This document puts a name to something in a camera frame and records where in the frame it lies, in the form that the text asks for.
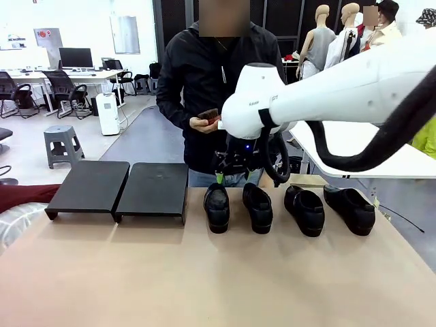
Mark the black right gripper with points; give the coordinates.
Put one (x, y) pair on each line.
(242, 151)

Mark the black leather shoe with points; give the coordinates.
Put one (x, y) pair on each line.
(216, 211)
(257, 207)
(304, 211)
(349, 209)

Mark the brown shoe brush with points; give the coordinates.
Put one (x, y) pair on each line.
(209, 116)

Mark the person's right forearm black sleeve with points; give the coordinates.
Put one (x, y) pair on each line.
(173, 114)

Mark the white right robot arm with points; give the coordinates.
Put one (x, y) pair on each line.
(340, 92)

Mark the black shoe stand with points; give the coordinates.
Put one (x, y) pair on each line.
(153, 187)
(88, 187)

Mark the person's right hand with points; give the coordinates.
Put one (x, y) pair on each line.
(201, 125)

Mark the black plastic crate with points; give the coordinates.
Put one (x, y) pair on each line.
(296, 165)

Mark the white folding table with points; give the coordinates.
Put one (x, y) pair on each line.
(306, 150)

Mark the person in black jacket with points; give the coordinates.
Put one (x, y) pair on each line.
(204, 68)

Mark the small grey stool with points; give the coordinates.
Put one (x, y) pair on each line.
(142, 86)
(154, 86)

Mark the red clothes pile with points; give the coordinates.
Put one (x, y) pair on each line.
(291, 57)

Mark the black backpack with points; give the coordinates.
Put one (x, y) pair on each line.
(154, 69)

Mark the white air purifier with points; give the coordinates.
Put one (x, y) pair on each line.
(107, 114)

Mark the mannequin in grey tank top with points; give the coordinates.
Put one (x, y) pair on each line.
(318, 44)

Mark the mannequin in white navy jacket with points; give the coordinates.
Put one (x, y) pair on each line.
(337, 51)

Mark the black office chair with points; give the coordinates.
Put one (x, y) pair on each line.
(20, 93)
(56, 81)
(114, 64)

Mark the white office desk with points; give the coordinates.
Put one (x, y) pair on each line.
(95, 73)

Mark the black tripod pole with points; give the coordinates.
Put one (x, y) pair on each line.
(349, 41)

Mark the grey plastic stool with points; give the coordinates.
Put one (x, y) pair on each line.
(61, 131)

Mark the neon yellow garment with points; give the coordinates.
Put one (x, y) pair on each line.
(427, 139)

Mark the black computer monitor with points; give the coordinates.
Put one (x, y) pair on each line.
(75, 57)

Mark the mannequin in cream jacket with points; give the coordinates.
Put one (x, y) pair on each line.
(388, 32)

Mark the dark red cloth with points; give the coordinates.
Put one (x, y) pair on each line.
(27, 197)

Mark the grey cabinet with red sign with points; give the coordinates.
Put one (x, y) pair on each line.
(47, 44)

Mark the white plastic bag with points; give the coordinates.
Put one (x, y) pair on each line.
(13, 225)

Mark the black swivel chair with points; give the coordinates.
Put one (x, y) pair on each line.
(5, 133)

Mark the mannequin with bucket hat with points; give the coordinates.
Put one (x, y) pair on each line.
(427, 17)

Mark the white wall panel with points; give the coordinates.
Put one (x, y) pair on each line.
(124, 34)

